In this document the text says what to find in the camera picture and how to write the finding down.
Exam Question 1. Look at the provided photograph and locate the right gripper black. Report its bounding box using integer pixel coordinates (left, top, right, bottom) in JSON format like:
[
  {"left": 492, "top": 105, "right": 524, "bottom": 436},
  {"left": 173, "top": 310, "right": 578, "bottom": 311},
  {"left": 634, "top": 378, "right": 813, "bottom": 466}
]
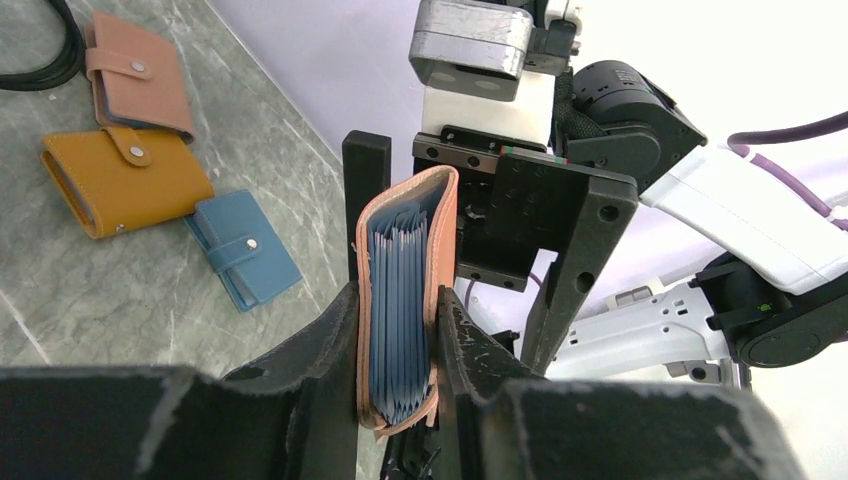
[{"left": 341, "top": 0, "right": 639, "bottom": 376}]

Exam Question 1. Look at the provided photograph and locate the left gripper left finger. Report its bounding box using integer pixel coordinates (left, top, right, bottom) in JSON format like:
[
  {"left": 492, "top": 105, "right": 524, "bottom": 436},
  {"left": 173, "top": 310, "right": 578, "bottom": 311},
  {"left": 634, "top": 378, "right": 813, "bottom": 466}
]
[{"left": 1, "top": 283, "right": 359, "bottom": 479}]

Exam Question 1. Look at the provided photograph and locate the mustard yellow card holder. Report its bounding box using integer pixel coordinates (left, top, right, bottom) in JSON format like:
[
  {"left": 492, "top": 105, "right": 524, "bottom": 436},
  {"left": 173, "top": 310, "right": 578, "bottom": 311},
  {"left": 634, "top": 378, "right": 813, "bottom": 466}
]
[{"left": 40, "top": 127, "right": 214, "bottom": 239}]

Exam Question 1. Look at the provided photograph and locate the blue card holder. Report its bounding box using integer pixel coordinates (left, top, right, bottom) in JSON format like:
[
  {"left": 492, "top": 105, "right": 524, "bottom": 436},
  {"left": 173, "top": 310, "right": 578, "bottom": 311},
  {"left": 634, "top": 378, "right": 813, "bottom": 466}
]
[{"left": 184, "top": 190, "right": 301, "bottom": 312}]

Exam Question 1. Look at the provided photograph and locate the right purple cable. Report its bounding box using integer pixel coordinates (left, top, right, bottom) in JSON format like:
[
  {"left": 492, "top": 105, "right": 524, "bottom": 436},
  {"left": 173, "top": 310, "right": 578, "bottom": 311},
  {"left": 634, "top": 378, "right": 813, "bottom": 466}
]
[{"left": 727, "top": 111, "right": 848, "bottom": 233}]

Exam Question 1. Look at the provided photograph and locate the black cable loop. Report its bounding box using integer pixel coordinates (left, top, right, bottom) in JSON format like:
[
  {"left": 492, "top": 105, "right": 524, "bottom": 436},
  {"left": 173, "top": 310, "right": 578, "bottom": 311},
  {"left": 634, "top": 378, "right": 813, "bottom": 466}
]
[{"left": 0, "top": 0, "right": 87, "bottom": 93}]

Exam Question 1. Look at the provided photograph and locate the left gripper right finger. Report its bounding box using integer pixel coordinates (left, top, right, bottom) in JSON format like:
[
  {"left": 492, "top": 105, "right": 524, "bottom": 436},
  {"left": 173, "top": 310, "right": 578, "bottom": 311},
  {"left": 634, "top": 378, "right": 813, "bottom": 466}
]
[{"left": 433, "top": 287, "right": 804, "bottom": 480}]

